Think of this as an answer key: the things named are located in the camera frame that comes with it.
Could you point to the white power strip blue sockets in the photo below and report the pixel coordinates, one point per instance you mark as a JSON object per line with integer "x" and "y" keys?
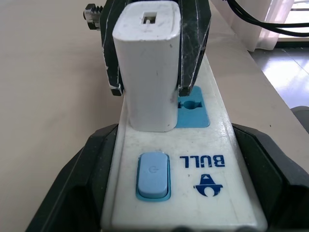
{"x": 205, "y": 145}

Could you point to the white sheer curtain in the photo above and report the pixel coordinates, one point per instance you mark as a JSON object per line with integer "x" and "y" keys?
{"x": 277, "y": 14}

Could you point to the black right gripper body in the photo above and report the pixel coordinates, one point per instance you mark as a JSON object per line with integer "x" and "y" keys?
{"x": 93, "y": 17}

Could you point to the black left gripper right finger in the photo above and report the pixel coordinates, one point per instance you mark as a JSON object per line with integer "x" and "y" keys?
{"x": 270, "y": 183}

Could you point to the dark rounded shape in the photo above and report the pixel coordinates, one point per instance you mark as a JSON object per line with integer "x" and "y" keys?
{"x": 301, "y": 114}

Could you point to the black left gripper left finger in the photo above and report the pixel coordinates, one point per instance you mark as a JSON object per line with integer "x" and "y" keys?
{"x": 79, "y": 183}

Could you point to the white charger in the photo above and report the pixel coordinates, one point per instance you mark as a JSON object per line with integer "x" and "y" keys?
{"x": 147, "y": 79}

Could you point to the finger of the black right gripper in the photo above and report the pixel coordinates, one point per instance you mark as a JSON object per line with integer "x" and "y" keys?
{"x": 111, "y": 60}
{"x": 193, "y": 43}

